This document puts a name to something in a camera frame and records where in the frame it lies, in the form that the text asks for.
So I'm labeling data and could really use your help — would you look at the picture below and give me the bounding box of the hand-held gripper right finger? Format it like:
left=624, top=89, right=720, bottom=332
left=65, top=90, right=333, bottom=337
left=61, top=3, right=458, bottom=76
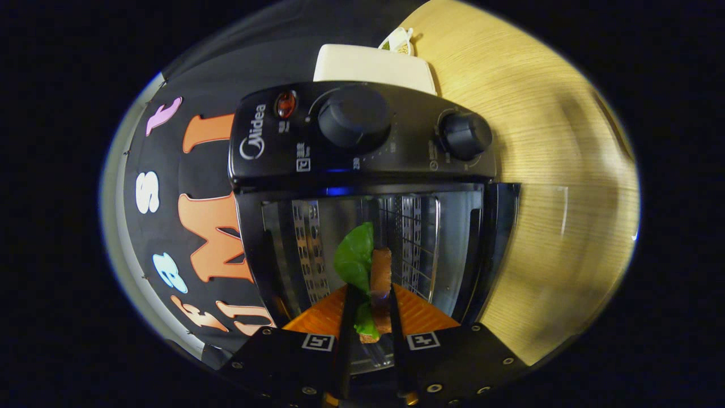
left=390, top=282, right=531, bottom=408

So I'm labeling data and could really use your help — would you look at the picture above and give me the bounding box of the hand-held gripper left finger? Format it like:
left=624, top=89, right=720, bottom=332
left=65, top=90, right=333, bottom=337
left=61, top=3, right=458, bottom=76
left=218, top=283, right=357, bottom=408

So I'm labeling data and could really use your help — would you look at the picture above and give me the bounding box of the toast sandwich with lettuce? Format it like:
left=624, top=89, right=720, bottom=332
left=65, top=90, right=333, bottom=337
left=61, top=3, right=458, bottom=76
left=333, top=222, right=394, bottom=345

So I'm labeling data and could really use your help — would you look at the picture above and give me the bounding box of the black toaster oven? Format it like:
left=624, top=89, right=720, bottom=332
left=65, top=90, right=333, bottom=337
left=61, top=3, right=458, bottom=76
left=228, top=81, right=570, bottom=375

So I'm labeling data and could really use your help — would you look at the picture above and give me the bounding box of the white pop-up toaster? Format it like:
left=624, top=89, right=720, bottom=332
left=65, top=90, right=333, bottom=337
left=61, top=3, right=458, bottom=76
left=313, top=44, right=437, bottom=96

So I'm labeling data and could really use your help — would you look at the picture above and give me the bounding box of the white divided dish with beans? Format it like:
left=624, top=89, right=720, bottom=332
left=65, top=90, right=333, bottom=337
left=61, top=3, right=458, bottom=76
left=378, top=27, right=417, bottom=57

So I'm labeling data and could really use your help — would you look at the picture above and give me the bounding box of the oven wire rack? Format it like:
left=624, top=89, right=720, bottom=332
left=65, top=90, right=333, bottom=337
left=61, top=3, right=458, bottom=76
left=377, top=195, right=441, bottom=301

